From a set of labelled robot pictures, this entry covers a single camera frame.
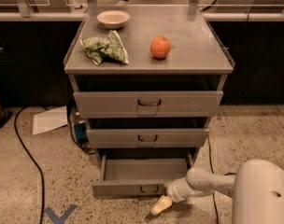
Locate grey middle drawer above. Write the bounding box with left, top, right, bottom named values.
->
left=87, top=118, right=208, bottom=148

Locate orange fruit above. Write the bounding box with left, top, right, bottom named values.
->
left=150, top=35, right=171, bottom=59

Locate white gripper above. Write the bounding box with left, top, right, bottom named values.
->
left=151, top=180, right=187, bottom=216

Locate grey bottom drawer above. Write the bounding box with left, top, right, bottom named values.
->
left=92, top=154, right=192, bottom=196

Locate blue power box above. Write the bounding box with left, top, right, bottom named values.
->
left=74, top=120, right=88, bottom=144

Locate white paper bowl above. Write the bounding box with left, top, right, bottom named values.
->
left=97, top=10, right=130, bottom=29

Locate green chip bag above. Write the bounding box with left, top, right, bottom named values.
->
left=80, top=30, right=129, bottom=66

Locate black cable floor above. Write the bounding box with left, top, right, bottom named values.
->
left=13, top=105, right=46, bottom=224
left=206, top=133, right=237, bottom=224

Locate grey top drawer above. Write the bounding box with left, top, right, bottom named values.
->
left=74, top=91, right=223, bottom=118

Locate white paper sheet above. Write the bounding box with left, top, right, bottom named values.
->
left=33, top=106, right=68, bottom=134

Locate black cable left floor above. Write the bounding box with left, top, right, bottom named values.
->
left=13, top=105, right=46, bottom=224

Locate black cable right floor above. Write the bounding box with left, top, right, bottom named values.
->
left=206, top=133, right=237, bottom=224

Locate grey drawer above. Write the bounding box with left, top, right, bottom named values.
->
left=87, top=118, right=208, bottom=148
left=74, top=91, right=223, bottom=118
left=92, top=154, right=192, bottom=196

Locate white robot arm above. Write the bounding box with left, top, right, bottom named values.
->
left=151, top=160, right=284, bottom=224

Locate grey metal drawer cabinet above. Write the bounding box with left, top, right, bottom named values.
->
left=63, top=5, right=235, bottom=170

